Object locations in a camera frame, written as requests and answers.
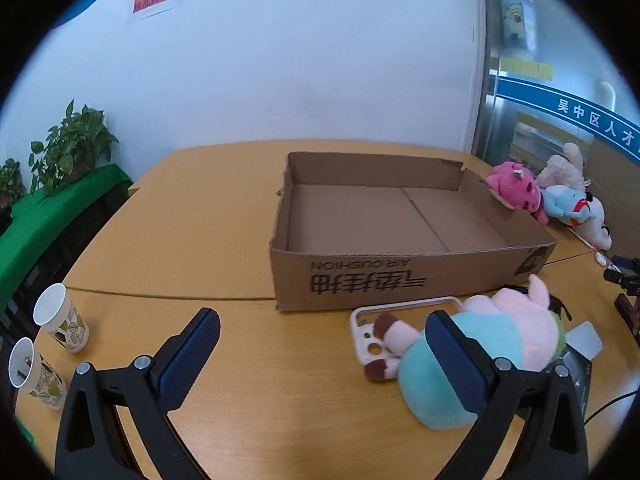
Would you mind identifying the beige plush toy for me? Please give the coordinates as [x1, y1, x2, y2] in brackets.
[536, 142, 612, 250]

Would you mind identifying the green cloth table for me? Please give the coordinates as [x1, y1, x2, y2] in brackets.
[1, 164, 132, 310]

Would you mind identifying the brown cardboard box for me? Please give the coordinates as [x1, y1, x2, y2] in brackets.
[269, 152, 556, 312]

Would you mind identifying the large potted plant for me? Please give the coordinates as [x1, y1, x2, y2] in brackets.
[28, 100, 118, 196]

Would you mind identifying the lower paper cup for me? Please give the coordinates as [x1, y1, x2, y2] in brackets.
[8, 337, 67, 411]

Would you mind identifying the paper cup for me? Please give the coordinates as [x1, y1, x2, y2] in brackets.
[8, 337, 67, 411]
[32, 283, 90, 353]

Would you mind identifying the pink bear plush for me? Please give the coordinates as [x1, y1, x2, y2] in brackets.
[485, 162, 549, 226]

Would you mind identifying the upper paper cup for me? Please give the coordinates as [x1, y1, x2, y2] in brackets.
[32, 283, 90, 353]

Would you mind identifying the white card device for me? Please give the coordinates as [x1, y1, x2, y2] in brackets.
[566, 321, 603, 361]

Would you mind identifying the white clear phone case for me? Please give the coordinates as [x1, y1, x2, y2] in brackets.
[349, 296, 462, 365]

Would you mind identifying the blue grey shark plush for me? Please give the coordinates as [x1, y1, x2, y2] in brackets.
[541, 184, 597, 226]

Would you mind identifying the black cable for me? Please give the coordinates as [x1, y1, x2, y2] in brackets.
[583, 389, 639, 426]

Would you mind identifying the pink teal pig plush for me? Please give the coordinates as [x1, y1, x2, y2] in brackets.
[363, 274, 566, 430]

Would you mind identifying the small potted plant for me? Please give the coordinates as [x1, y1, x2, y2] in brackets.
[0, 158, 25, 209]

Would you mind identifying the black product box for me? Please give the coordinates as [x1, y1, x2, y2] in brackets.
[560, 344, 592, 415]

